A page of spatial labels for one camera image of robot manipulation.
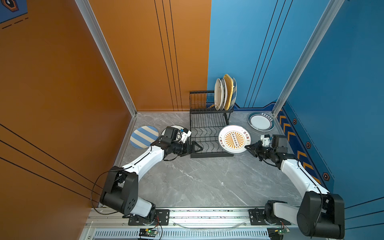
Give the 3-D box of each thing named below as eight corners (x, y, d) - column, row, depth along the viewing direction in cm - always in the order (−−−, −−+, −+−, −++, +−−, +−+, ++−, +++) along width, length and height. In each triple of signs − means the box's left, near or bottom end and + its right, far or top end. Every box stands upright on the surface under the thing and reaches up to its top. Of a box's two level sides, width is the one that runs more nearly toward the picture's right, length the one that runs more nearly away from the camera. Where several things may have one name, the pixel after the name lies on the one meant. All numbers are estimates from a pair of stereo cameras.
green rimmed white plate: (250, 131, 111) (251, 129, 109) (245, 114, 122) (246, 112, 120) (276, 131, 110) (277, 129, 109) (268, 114, 122) (269, 112, 120)
